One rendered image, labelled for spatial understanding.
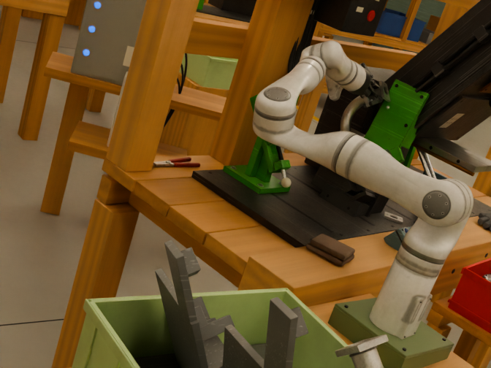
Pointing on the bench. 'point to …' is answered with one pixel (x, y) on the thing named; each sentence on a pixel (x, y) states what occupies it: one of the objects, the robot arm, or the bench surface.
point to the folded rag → (331, 249)
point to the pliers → (177, 163)
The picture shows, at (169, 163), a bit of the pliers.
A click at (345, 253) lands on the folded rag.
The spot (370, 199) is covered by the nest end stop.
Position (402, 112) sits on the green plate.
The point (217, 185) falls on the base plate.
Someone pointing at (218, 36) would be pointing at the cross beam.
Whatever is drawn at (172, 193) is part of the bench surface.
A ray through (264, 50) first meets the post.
